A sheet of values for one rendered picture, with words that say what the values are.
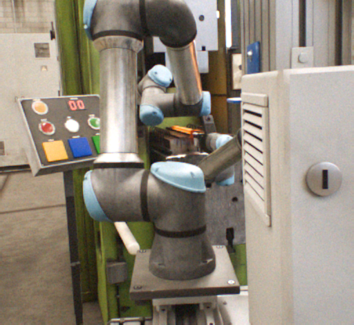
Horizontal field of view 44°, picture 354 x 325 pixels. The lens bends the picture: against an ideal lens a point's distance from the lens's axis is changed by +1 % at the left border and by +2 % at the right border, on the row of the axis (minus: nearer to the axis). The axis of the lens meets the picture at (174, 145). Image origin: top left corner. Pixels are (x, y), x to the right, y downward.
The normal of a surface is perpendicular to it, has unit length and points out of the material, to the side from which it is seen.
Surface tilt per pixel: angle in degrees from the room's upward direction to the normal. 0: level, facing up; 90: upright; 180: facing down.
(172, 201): 90
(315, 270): 90
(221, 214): 90
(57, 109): 60
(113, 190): 75
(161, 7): 93
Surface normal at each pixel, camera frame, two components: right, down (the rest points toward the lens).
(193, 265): 0.32, -0.19
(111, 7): -0.15, -0.09
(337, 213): 0.02, 0.14
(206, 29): 0.29, 0.12
